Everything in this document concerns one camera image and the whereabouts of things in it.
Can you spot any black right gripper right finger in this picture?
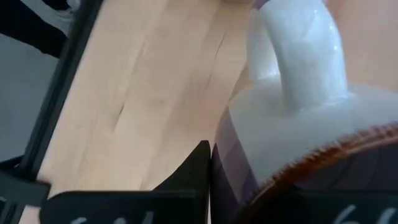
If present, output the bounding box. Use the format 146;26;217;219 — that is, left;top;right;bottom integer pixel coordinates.
242;123;398;224

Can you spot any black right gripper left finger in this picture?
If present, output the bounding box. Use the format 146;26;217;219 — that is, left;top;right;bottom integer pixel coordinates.
40;139;213;224

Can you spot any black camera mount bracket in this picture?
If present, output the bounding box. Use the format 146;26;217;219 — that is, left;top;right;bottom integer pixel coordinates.
0;154;52;224

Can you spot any purple and white striped mug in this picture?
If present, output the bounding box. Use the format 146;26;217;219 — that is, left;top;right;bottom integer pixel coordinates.
213;0;398;224

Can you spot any black rig frame post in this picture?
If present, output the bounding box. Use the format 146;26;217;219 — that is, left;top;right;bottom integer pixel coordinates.
0;0;71;59

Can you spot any black table edge frame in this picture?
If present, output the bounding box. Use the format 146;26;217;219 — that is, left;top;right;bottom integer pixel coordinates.
17;0;105;180

